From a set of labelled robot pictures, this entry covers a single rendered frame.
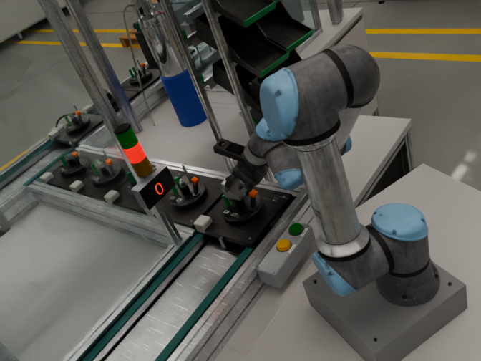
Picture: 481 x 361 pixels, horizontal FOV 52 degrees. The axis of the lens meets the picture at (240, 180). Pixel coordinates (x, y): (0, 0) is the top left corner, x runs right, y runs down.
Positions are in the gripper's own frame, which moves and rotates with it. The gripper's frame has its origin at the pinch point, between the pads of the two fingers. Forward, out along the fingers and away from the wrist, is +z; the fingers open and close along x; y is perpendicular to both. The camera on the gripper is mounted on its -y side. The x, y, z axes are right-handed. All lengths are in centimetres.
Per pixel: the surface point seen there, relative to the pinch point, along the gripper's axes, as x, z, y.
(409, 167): 69, 15, 48
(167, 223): -19.6, 11.3, -7.4
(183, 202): -4.4, 22.6, -10.3
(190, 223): -11.1, 18.5, -2.9
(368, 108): 172, 94, 23
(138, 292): -40.0, 17.5, 0.0
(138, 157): -19.9, -11.6, -22.6
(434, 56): 285, 111, 39
